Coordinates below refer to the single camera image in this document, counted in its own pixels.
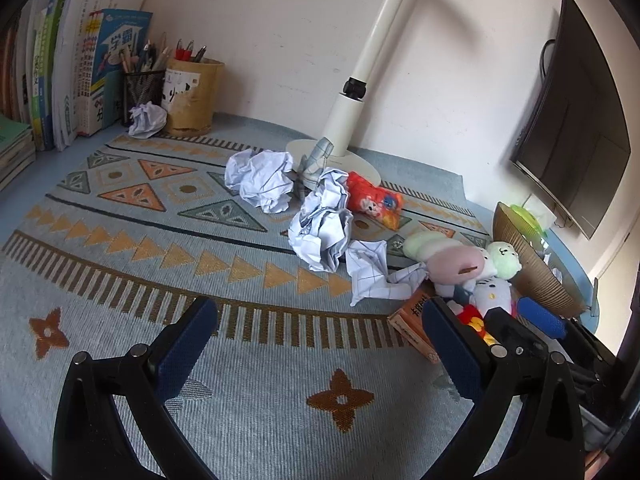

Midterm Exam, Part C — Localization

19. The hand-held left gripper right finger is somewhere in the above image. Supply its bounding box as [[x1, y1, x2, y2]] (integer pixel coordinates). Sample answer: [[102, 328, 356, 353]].
[[422, 296, 586, 480]]

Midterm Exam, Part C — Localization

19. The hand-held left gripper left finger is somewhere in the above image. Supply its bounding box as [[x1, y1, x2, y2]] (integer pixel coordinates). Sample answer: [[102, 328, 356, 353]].
[[52, 296, 219, 480]]

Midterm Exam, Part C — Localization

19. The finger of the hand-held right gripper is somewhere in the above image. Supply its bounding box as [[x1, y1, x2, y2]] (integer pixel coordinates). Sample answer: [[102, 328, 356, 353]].
[[485, 307, 546, 359], [517, 297, 598, 348]]

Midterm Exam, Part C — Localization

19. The brown wicker basket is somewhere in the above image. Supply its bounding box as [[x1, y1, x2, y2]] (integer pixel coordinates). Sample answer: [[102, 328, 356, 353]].
[[492, 201, 587, 319]]

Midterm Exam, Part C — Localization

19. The pink card box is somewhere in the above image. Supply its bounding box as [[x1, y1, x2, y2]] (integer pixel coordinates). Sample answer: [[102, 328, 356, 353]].
[[387, 292, 443, 365]]

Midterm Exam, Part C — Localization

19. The white cat fries plush toy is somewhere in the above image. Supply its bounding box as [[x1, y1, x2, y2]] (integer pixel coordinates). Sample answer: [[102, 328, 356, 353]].
[[436, 279, 517, 347]]

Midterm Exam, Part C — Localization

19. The patterned woven table mat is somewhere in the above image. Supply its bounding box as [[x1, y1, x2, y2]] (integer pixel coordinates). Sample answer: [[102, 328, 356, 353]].
[[0, 115, 551, 480]]

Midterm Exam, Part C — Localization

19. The pale green plush toy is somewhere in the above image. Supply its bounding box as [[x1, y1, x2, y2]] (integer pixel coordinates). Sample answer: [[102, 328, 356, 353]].
[[484, 241, 521, 281]]

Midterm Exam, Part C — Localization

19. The pink and green plush toy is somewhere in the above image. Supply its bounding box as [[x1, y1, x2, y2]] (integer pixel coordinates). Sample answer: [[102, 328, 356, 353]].
[[402, 231, 489, 298]]

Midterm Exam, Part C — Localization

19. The green item in basket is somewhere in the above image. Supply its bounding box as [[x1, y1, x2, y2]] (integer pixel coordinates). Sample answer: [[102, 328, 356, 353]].
[[507, 203, 549, 234]]

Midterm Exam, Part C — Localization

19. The crumpled grid paper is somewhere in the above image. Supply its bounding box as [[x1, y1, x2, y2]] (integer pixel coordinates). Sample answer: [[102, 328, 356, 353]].
[[346, 239, 429, 307]]

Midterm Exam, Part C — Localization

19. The orange snack packet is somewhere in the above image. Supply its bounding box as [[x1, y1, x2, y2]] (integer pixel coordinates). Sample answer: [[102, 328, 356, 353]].
[[346, 171, 406, 231]]

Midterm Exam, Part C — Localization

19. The long crumpled white paper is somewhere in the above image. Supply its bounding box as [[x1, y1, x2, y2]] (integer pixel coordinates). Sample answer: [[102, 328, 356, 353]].
[[287, 170, 355, 274]]

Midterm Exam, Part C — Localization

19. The large crumpled white paper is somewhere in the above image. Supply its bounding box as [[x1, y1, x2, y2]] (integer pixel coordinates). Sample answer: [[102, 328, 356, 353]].
[[224, 149, 296, 215]]

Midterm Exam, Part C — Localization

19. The small crumpled white paper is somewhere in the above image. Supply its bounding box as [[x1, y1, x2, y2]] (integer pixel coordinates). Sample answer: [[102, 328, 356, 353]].
[[127, 101, 169, 139]]

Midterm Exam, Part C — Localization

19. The brown paper pen holder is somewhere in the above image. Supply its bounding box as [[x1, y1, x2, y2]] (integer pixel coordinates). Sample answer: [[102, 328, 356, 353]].
[[161, 57, 226, 137]]

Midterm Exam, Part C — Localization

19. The white desk lamp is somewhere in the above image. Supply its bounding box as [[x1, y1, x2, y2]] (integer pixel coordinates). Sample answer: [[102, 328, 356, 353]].
[[285, 0, 507, 196]]

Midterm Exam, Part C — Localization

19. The stack of flat books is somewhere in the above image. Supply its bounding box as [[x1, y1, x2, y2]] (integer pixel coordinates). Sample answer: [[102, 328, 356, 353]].
[[0, 112, 37, 194]]

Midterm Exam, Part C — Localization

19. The black mesh pen holder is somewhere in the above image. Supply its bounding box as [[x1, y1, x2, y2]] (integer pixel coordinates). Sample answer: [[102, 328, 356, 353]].
[[122, 69, 167, 128]]

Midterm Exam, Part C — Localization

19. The bunch of pencils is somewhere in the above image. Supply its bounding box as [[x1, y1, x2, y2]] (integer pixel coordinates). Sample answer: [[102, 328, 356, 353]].
[[117, 32, 172, 74]]

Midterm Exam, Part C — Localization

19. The bunch of red pens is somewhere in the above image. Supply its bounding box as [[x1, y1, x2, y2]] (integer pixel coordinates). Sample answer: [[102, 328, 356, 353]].
[[172, 38, 208, 64]]

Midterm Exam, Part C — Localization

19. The row of upright books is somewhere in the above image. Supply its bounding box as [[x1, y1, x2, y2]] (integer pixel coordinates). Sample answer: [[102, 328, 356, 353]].
[[0, 0, 154, 152]]

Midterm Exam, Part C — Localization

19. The white wall box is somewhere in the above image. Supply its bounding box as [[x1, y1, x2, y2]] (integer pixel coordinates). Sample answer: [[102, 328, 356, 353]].
[[522, 195, 557, 227]]

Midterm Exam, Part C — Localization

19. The black wall monitor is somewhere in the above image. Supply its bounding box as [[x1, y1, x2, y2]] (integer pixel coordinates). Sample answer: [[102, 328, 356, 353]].
[[509, 0, 632, 241]]

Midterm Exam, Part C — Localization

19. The black monitor cable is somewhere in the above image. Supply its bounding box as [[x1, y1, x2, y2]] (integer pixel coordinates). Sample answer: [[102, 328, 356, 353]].
[[539, 39, 559, 80]]

